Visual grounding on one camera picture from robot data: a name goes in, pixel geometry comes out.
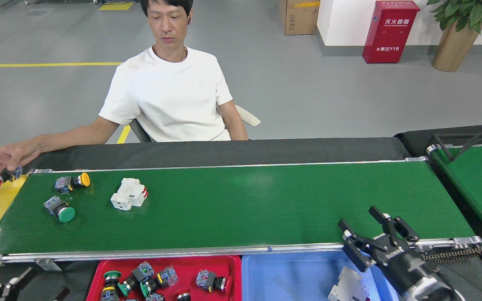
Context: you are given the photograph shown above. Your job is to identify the blue plastic bin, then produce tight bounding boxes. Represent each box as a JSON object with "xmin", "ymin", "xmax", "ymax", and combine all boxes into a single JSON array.
[{"xmin": 241, "ymin": 250, "xmax": 396, "ymax": 301}]

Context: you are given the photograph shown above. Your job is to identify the brown cardboard box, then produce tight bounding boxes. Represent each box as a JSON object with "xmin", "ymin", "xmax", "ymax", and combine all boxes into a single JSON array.
[{"xmin": 279, "ymin": 0, "xmax": 321, "ymax": 36}]

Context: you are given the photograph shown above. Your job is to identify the black metal bracket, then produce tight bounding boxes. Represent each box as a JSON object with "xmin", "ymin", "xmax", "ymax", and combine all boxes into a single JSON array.
[{"xmin": 431, "ymin": 134, "xmax": 455, "ymax": 160}]

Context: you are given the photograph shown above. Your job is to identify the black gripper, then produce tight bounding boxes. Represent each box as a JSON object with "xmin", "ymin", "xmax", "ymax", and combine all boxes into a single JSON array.
[{"xmin": 338, "ymin": 205, "xmax": 440, "ymax": 298}]

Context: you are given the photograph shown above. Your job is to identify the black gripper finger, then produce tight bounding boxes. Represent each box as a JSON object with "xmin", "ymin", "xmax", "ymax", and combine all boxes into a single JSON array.
[{"xmin": 0, "ymin": 267, "xmax": 33, "ymax": 301}]

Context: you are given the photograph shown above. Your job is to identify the red fire extinguisher cabinet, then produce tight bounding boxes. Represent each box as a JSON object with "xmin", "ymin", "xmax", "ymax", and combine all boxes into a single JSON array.
[{"xmin": 362, "ymin": 1, "xmax": 420, "ymax": 64}]

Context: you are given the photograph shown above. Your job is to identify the black drive chain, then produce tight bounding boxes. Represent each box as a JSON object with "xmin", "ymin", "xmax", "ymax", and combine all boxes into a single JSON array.
[{"xmin": 421, "ymin": 247, "xmax": 482, "ymax": 264}]

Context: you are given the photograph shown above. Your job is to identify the long green conveyor belt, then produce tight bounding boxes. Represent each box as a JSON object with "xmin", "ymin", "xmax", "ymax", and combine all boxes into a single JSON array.
[{"xmin": 0, "ymin": 156, "xmax": 482, "ymax": 272}]

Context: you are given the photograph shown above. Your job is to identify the red plastic bin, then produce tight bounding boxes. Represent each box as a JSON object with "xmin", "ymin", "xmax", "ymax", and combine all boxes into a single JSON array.
[{"xmin": 86, "ymin": 255, "xmax": 242, "ymax": 301}]

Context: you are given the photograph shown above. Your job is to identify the white circuit breaker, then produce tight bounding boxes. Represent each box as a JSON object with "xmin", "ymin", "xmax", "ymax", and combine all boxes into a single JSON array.
[
  {"xmin": 328, "ymin": 266, "xmax": 371, "ymax": 301},
  {"xmin": 110, "ymin": 178, "xmax": 149, "ymax": 211}
]

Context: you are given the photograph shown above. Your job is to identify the black table cloth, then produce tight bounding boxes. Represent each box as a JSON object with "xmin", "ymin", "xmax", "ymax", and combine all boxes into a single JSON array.
[
  {"xmin": 394, "ymin": 122, "xmax": 482, "ymax": 293},
  {"xmin": 0, "ymin": 137, "xmax": 482, "ymax": 301}
]

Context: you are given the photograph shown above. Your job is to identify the black cable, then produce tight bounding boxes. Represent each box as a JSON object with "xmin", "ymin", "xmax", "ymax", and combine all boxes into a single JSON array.
[{"xmin": 452, "ymin": 123, "xmax": 482, "ymax": 160}]

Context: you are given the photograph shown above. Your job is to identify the person's right hand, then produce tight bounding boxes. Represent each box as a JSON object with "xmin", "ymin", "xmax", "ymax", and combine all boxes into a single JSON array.
[{"xmin": 0, "ymin": 140, "xmax": 41, "ymax": 178}]

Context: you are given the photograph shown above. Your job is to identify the person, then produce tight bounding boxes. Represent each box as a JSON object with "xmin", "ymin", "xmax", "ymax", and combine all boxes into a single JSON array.
[{"xmin": 0, "ymin": 0, "xmax": 250, "ymax": 178}]

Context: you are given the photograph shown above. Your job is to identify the green leafy plant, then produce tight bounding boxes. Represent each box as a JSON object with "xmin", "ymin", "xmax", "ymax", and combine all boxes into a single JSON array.
[{"xmin": 426, "ymin": 0, "xmax": 482, "ymax": 34}]

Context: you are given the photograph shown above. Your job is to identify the yellow cap push button switch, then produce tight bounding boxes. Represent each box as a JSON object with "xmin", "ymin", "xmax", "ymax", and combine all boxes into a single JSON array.
[{"xmin": 54, "ymin": 172, "xmax": 91, "ymax": 194}]

